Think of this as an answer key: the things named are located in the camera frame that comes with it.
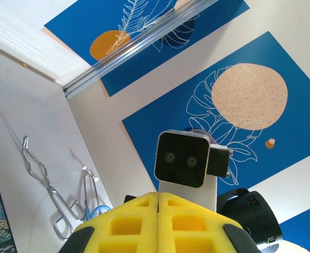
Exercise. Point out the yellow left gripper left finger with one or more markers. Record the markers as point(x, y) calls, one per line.
point(123, 226)

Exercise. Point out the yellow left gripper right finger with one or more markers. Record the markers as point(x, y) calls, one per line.
point(191, 226)

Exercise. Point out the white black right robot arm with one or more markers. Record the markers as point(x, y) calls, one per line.
point(283, 249)

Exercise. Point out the blue tube stethoscope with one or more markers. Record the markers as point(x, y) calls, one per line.
point(86, 213)

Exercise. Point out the metal crucible tongs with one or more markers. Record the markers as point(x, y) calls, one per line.
point(50, 187)

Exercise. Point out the blue poster beige circle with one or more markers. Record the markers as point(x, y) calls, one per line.
point(296, 118)

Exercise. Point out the blue poster orange circle fern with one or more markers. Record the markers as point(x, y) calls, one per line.
point(73, 23)

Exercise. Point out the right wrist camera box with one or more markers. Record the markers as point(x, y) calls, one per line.
point(181, 158)

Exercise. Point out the aluminium frame corner post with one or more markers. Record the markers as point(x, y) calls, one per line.
point(112, 63)

